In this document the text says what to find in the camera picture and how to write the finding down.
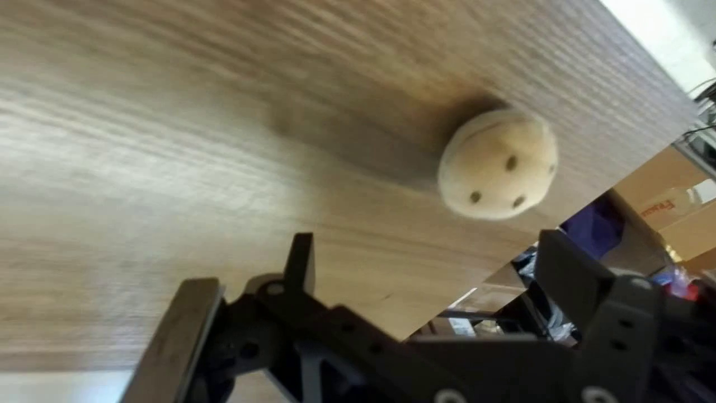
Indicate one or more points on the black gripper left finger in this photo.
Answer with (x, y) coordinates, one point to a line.
(174, 343)

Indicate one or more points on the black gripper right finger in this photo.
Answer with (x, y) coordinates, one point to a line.
(617, 327)

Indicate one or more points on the beige toy potato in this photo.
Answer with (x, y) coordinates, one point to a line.
(497, 165)

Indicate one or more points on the purple cloth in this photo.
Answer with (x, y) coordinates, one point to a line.
(594, 226)

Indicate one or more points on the large cardboard box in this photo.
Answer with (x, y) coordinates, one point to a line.
(672, 214)

